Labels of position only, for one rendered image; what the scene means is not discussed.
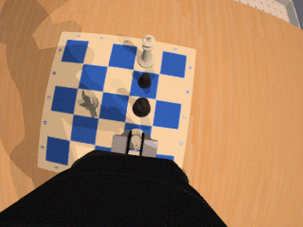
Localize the blue and cream chessboard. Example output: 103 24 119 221
38 32 196 173

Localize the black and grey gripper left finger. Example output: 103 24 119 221
111 130 132 154

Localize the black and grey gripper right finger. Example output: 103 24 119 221
139 132 158 158

